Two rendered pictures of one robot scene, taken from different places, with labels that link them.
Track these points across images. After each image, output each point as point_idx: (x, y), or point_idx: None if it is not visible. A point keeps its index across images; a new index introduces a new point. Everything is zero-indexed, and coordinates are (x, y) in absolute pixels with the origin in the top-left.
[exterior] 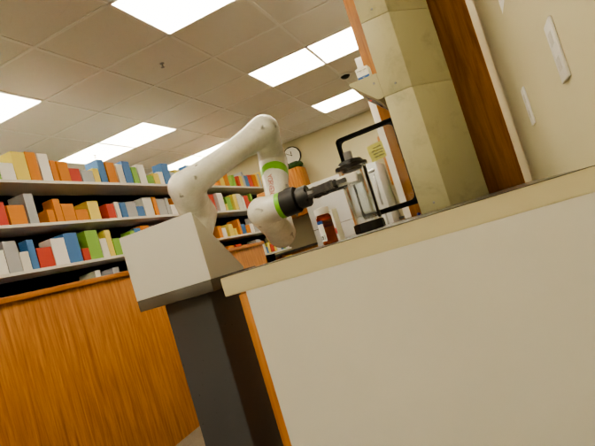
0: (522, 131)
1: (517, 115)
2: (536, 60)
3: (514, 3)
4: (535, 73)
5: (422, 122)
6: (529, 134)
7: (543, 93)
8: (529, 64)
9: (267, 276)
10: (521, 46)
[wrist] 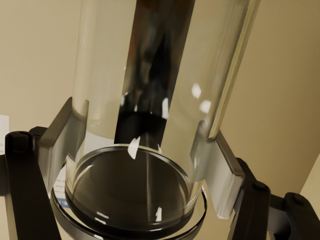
0: (314, 70)
1: (305, 93)
2: (13, 44)
3: (22, 104)
4: (42, 43)
5: (308, 179)
6: (255, 44)
7: (36, 18)
8: (55, 59)
9: None
10: (66, 83)
